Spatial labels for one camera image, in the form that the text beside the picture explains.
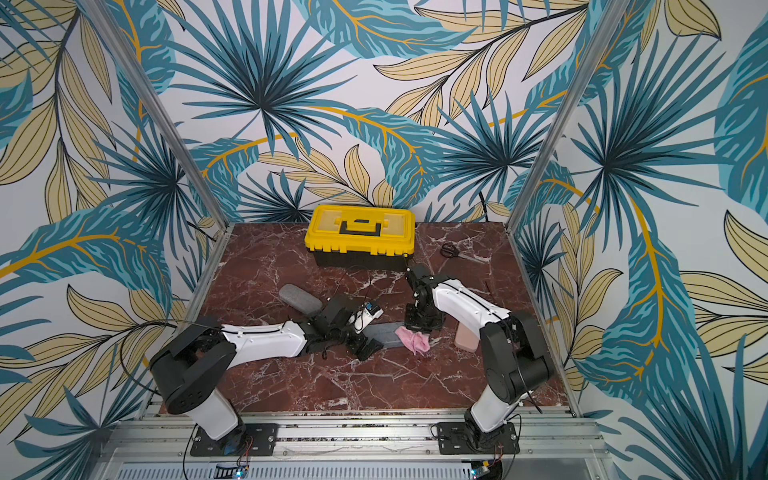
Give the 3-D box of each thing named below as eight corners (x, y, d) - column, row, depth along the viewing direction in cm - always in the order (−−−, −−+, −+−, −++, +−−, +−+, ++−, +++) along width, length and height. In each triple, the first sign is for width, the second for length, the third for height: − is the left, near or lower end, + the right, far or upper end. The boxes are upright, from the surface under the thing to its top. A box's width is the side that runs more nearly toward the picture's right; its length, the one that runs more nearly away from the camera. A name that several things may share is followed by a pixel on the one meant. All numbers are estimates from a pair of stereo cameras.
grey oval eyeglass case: (278, 297, 100) (275, 293, 98) (290, 285, 104) (288, 280, 101) (314, 318, 96) (312, 314, 93) (325, 304, 99) (324, 299, 97)
